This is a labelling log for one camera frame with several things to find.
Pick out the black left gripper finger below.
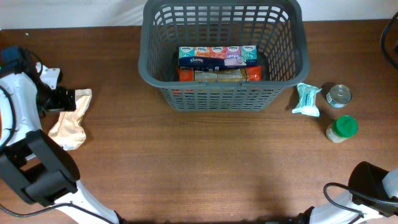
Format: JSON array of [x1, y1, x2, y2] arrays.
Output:
[[46, 101, 76, 111], [50, 86, 75, 100]]

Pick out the beige paper bag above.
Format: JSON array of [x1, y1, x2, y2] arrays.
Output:
[[49, 89, 92, 151]]

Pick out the tissue multipack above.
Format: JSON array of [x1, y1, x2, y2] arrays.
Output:
[[178, 45, 258, 71]]

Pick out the orange pasta package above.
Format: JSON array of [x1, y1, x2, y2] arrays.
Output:
[[178, 66, 264, 82]]

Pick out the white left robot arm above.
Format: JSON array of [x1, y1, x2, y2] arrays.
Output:
[[1, 45, 125, 223]]

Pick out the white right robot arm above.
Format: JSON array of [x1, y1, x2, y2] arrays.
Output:
[[56, 87, 397, 223]]

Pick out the grey plastic laundry basket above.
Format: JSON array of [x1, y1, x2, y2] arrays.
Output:
[[138, 0, 310, 111]]

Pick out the light green wrapped packet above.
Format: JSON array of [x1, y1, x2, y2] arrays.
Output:
[[292, 83, 322, 117]]

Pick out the silver tin can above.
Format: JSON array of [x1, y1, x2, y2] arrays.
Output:
[[326, 85, 353, 108]]

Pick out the green lidded glass jar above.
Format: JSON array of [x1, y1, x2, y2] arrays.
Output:
[[325, 115, 358, 143]]

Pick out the black cable at edge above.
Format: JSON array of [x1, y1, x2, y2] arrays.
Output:
[[380, 11, 398, 70]]

